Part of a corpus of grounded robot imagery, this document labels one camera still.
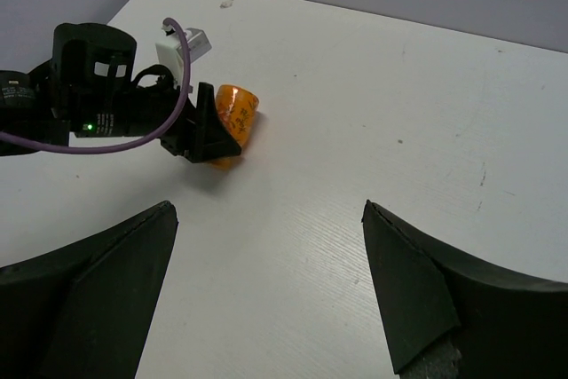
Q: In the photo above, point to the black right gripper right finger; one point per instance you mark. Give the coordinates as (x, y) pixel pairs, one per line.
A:
(448, 314)

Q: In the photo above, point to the small white scrap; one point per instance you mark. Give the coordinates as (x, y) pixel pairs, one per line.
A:
(226, 4)

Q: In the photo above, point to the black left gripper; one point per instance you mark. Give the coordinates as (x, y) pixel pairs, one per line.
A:
(86, 100)

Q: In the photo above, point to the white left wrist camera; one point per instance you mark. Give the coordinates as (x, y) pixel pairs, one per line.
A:
(170, 52)

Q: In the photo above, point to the orange bottle with patterned label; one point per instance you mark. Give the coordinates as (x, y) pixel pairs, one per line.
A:
(237, 108)

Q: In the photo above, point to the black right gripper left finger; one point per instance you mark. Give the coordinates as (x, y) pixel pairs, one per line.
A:
(85, 310)

